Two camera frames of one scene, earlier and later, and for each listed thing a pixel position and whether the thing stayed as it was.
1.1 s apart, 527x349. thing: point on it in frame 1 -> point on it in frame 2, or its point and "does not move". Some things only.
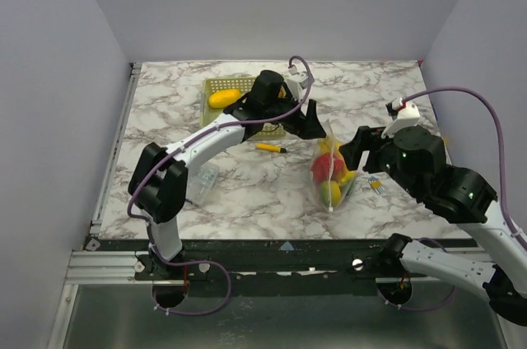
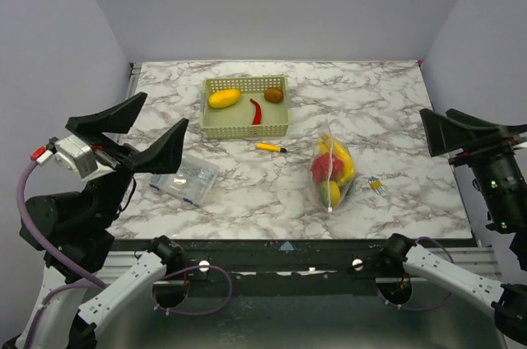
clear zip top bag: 330,180 does not move
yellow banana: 221,98 does not move
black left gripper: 309,124 -> 164,153
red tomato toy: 327,166 does not move
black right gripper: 368,148 -> 483,151
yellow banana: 330,146 does not move
